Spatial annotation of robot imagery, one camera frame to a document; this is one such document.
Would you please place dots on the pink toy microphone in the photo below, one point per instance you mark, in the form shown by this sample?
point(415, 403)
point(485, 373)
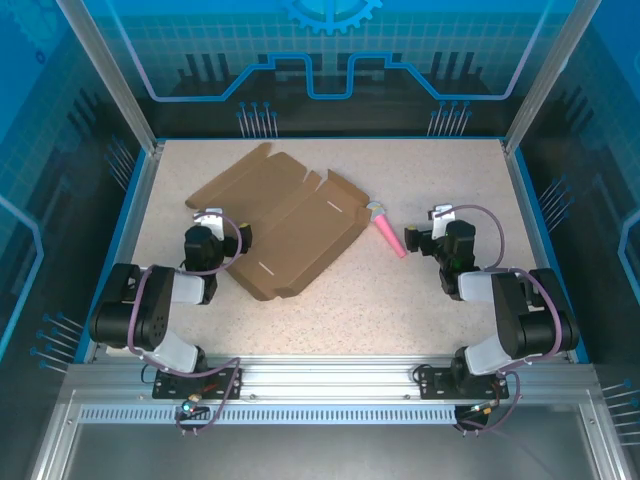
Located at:
point(392, 235)

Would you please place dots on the brown cardboard box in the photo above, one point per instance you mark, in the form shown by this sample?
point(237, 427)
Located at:
point(300, 225)

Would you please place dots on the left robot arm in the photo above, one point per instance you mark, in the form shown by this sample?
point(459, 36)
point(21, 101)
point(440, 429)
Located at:
point(150, 310)

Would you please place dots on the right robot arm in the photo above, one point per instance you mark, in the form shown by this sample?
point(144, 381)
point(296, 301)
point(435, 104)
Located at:
point(530, 320)

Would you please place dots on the blue table edge strip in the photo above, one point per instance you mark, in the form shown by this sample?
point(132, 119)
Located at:
point(533, 200)
point(123, 225)

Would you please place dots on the power connector with green light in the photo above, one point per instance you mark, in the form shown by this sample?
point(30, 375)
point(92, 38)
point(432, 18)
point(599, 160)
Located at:
point(482, 409)
point(190, 405)

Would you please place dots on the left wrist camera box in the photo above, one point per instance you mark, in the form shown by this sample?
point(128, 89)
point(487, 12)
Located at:
point(210, 220)

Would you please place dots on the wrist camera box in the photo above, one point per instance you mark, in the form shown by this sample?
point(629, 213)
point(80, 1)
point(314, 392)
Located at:
point(442, 212)
point(210, 220)

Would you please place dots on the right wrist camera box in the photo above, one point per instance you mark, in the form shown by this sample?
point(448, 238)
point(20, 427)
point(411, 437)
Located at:
point(442, 212)

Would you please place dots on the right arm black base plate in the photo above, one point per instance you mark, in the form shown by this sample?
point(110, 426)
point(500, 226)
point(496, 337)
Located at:
point(432, 385)

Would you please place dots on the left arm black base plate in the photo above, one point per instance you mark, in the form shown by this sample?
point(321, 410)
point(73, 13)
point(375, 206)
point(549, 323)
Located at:
point(162, 390)

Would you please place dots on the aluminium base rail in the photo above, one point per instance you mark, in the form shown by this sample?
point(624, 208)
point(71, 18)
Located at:
point(325, 375)

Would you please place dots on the aluminium frame post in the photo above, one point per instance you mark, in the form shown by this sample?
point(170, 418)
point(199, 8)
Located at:
point(546, 75)
point(121, 85)

